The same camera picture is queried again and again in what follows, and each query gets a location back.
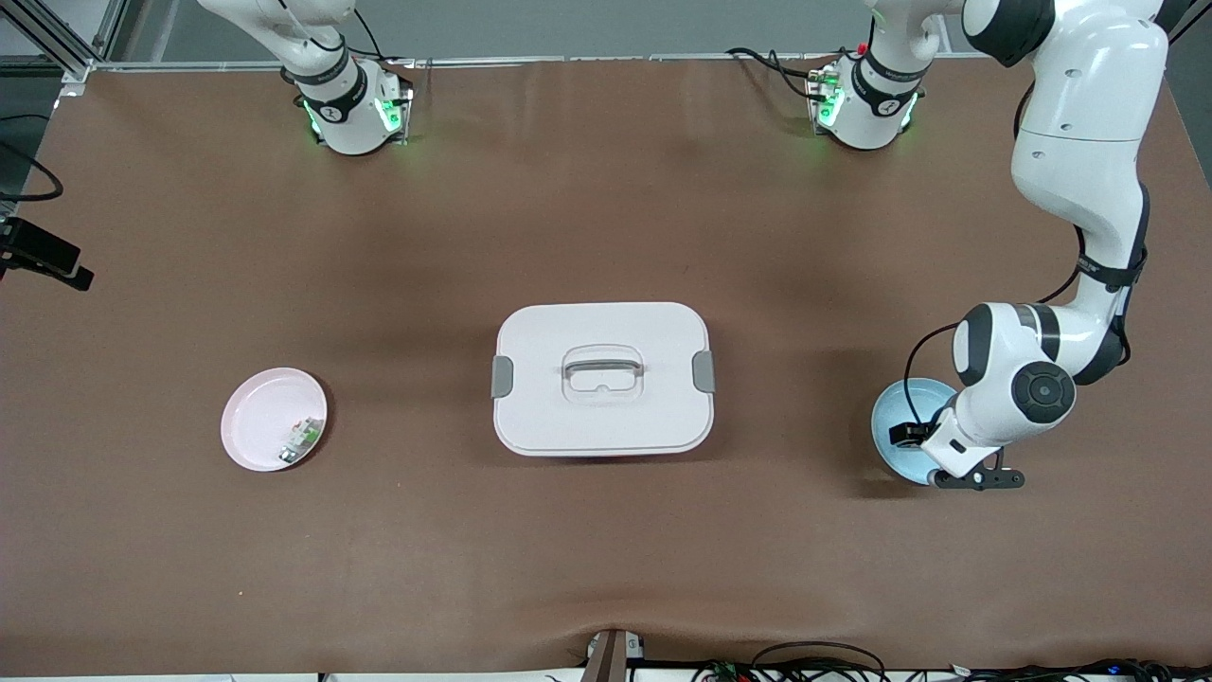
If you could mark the white lidded storage box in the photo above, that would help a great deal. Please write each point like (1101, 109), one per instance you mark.
(606, 426)

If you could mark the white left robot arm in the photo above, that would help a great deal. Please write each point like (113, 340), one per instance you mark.
(1079, 161)

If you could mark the green and white switch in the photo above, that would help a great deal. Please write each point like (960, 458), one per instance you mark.
(303, 438)

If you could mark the brown table mat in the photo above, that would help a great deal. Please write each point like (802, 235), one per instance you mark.
(606, 189)

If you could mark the light blue round plate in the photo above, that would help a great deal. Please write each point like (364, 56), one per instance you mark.
(895, 461)

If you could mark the aluminium extrusion frame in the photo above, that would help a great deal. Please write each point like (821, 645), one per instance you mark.
(76, 68)

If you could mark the camera mount post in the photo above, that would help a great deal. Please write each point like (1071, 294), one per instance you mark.
(611, 658)

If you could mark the silver table edge rail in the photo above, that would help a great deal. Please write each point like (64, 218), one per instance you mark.
(615, 59)

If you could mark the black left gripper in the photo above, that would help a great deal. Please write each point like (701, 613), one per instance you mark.
(907, 435)

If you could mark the pink round plate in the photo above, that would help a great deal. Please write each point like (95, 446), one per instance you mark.
(260, 421)

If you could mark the grey box latch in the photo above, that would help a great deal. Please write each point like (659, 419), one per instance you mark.
(502, 377)
(704, 371)

